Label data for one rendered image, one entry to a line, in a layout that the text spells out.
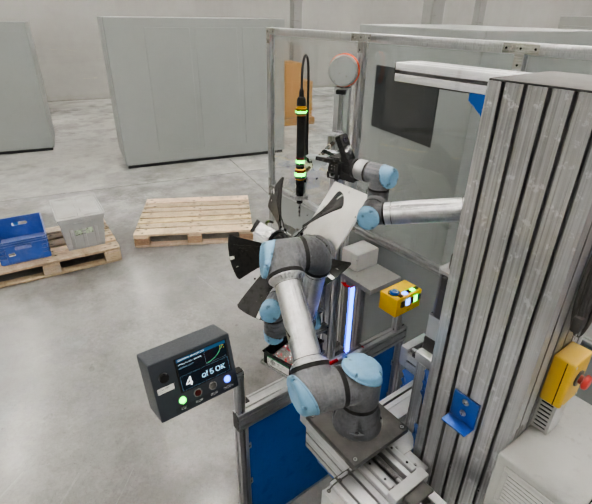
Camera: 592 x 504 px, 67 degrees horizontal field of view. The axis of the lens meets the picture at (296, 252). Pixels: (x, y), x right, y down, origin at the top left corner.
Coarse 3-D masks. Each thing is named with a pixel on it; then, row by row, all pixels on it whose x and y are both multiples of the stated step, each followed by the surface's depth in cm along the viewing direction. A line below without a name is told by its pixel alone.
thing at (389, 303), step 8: (392, 288) 197; (400, 288) 198; (408, 288) 198; (384, 296) 195; (392, 296) 192; (408, 296) 193; (384, 304) 196; (392, 304) 192; (400, 304) 191; (416, 304) 200; (392, 312) 193; (400, 312) 194
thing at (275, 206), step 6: (282, 180) 217; (276, 186) 222; (282, 186) 215; (276, 192) 221; (270, 198) 230; (276, 198) 219; (270, 204) 230; (276, 204) 218; (270, 210) 231; (276, 210) 219; (276, 216) 222
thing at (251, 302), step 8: (256, 280) 204; (264, 280) 203; (256, 288) 203; (264, 288) 202; (248, 296) 203; (256, 296) 202; (264, 296) 202; (240, 304) 203; (248, 304) 202; (256, 304) 201; (248, 312) 201; (256, 312) 201
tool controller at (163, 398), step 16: (192, 336) 141; (208, 336) 139; (224, 336) 139; (144, 352) 134; (160, 352) 133; (176, 352) 131; (192, 352) 133; (208, 352) 136; (224, 352) 139; (144, 368) 129; (160, 368) 128; (176, 368) 131; (192, 368) 134; (208, 368) 137; (224, 368) 140; (144, 384) 136; (160, 384) 129; (176, 384) 132; (208, 384) 138; (224, 384) 141; (160, 400) 129; (176, 400) 132; (192, 400) 135; (160, 416) 130
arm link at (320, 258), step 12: (312, 240) 142; (312, 252) 140; (324, 252) 143; (312, 264) 141; (324, 264) 144; (312, 276) 148; (324, 276) 149; (312, 288) 154; (312, 300) 159; (312, 312) 164
